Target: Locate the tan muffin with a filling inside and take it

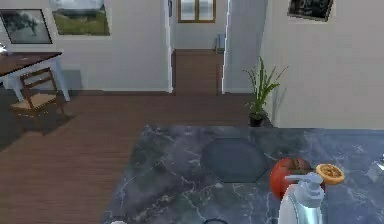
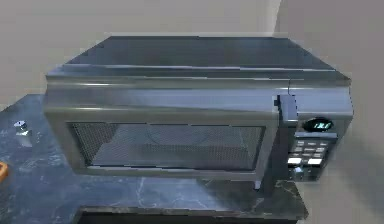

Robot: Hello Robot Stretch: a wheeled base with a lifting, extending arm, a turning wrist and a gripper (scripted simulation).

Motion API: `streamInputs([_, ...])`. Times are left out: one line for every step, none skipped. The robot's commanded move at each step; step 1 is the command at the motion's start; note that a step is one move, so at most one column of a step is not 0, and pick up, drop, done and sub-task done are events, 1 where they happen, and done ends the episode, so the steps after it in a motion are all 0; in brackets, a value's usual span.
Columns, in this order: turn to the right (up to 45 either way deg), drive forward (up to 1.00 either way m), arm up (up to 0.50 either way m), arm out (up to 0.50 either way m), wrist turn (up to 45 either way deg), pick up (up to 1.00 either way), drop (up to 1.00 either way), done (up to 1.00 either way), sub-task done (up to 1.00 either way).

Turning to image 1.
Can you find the wooden framed window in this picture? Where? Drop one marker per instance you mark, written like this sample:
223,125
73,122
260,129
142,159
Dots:
196,10

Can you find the green potted house plant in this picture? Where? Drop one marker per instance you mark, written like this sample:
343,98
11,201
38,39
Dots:
261,90

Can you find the green landscape picture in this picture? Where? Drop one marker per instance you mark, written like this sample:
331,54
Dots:
80,20

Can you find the red tomato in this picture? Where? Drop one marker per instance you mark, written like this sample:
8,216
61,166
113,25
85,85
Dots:
283,176

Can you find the dark hexagonal plate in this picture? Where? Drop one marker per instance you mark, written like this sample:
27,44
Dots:
233,160

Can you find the brown wooden chair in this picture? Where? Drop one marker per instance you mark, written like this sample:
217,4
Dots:
33,100

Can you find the black framed dark picture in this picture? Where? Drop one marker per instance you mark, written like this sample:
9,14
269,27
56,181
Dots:
310,8

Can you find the small silver object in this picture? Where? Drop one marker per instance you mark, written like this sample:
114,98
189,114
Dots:
3,49

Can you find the small white object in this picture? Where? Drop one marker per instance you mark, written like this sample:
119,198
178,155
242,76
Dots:
118,222

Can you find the brown top white table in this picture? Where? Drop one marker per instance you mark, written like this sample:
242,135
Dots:
23,61

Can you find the dark round rim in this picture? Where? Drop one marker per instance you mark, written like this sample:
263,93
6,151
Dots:
215,221

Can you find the dark framed grey picture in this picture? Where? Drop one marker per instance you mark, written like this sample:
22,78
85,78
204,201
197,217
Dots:
26,26

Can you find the white pump dispenser bottle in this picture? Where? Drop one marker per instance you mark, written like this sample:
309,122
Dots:
305,203

